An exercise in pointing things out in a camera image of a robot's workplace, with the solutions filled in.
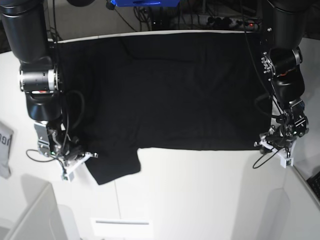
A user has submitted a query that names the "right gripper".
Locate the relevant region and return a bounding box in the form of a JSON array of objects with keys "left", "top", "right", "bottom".
[{"left": 49, "top": 136, "right": 99, "bottom": 167}]

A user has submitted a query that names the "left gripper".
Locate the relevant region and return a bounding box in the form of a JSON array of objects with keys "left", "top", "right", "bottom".
[{"left": 254, "top": 125, "right": 297, "bottom": 154}]

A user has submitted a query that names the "black T-shirt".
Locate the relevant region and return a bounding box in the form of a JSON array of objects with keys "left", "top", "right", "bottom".
[{"left": 59, "top": 32, "right": 272, "bottom": 185}]

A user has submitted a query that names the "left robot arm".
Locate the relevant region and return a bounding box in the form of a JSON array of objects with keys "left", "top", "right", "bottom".
[{"left": 260, "top": 0, "right": 315, "bottom": 157}]

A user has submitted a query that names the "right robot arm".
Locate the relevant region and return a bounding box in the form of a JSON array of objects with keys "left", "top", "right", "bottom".
[{"left": 0, "top": 0, "right": 98, "bottom": 167}]

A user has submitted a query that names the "black keyboard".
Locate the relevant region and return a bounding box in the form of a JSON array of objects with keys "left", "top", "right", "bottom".
[{"left": 307, "top": 172, "right": 320, "bottom": 200}]

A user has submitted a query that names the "grey folded cloth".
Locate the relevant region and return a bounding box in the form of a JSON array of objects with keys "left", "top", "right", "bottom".
[{"left": 0, "top": 122, "right": 14, "bottom": 179}]

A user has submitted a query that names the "blue device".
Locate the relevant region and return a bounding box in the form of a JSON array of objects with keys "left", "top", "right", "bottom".
[{"left": 110, "top": 0, "right": 180, "bottom": 8}]

